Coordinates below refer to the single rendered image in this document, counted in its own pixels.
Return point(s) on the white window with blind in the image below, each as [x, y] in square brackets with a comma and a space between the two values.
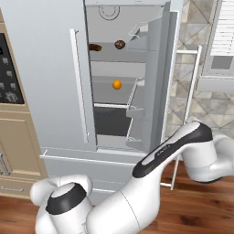
[222, 36]

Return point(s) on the tan cupboard unit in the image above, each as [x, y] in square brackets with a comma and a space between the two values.
[21, 137]

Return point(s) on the orange round fruit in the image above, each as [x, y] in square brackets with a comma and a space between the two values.
[117, 84]

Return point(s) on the closed grey fridge door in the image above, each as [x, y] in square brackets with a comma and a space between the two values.
[42, 76]

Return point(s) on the brown long food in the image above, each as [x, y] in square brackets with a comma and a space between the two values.
[95, 47]

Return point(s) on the black oven panel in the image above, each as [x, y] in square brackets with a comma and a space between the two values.
[7, 73]

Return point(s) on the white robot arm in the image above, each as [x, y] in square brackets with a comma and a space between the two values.
[134, 201]

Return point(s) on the grey fridge drawer front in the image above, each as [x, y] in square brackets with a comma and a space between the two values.
[91, 170]

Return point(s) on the grey fridge body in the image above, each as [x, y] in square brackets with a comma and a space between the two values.
[115, 67]

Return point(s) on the brown round food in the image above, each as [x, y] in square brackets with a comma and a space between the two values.
[119, 44]

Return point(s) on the open grey fridge door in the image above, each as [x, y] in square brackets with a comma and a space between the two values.
[155, 76]

